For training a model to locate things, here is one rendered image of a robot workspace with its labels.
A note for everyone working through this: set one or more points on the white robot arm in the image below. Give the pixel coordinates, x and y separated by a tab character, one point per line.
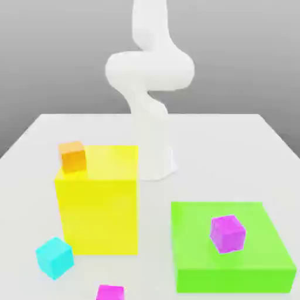
150	70

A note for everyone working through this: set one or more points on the small orange cube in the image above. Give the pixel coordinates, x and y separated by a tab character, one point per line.
73	159

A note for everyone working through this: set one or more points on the small purple cube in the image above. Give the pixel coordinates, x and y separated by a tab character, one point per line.
228	235

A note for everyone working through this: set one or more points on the small cyan cube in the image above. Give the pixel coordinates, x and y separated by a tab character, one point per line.
54	257

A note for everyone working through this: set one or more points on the small magenta cube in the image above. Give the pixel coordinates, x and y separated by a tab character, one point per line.
109	293

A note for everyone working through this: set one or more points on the large yellow box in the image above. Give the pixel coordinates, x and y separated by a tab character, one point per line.
100	211

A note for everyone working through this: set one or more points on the large green box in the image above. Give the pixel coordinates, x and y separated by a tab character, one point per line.
199	257

